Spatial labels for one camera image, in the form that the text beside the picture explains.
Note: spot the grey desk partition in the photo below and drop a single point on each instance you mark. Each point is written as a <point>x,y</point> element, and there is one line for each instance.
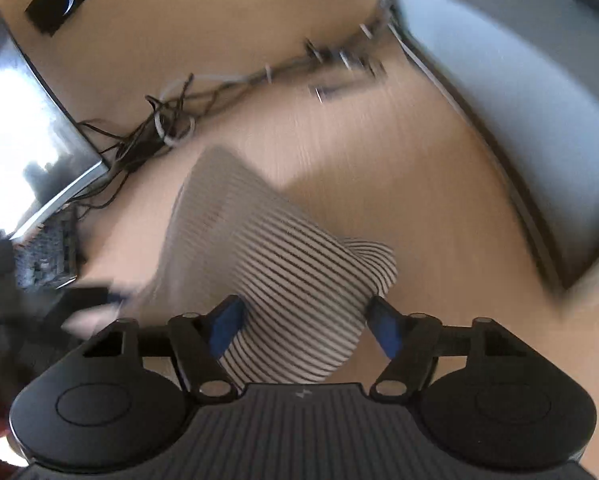
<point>519,110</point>

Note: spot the black keyboard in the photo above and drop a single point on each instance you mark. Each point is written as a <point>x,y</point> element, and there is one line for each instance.
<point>46,255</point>

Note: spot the computer monitor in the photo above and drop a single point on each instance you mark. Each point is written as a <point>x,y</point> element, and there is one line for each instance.
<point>24,140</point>

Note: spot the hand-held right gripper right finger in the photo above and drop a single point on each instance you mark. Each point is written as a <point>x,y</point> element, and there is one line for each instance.
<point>387,327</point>

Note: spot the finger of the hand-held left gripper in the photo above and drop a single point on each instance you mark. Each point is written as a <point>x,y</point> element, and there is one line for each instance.
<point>99,295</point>

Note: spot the striped white shirt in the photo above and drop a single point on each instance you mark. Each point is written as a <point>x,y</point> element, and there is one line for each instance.
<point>289,285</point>

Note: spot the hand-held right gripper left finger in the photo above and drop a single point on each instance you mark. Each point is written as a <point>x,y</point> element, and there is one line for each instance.
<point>224,325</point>

